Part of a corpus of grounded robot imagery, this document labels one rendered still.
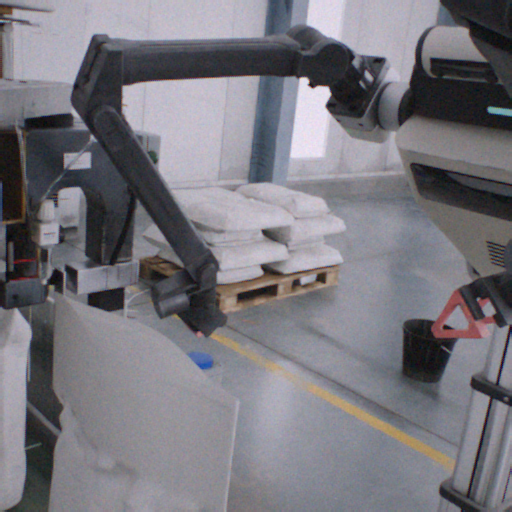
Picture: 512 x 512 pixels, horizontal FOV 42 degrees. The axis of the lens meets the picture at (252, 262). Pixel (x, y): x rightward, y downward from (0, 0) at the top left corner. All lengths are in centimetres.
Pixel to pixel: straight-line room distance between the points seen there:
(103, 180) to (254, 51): 41
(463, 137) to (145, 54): 52
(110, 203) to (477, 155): 69
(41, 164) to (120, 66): 32
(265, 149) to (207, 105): 89
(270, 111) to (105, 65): 623
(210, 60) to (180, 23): 542
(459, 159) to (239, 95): 599
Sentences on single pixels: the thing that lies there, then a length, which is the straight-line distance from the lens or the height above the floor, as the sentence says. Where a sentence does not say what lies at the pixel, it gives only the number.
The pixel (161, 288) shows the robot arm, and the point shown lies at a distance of 128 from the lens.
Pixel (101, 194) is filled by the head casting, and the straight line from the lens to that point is 133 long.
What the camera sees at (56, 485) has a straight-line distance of 132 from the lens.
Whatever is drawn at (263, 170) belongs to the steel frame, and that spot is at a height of 38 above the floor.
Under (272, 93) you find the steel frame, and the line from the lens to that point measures 718.
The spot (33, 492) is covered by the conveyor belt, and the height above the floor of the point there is 38.
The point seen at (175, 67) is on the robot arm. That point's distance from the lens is 105.
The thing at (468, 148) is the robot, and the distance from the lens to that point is 111.
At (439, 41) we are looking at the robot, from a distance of 100.
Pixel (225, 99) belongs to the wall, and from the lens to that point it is 690.
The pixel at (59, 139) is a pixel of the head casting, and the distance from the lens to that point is 126.
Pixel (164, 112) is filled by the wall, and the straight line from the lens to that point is 643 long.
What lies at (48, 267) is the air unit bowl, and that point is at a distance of 124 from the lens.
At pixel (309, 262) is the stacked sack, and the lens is 456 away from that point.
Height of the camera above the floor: 149
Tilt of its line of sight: 17 degrees down
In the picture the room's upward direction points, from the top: 6 degrees clockwise
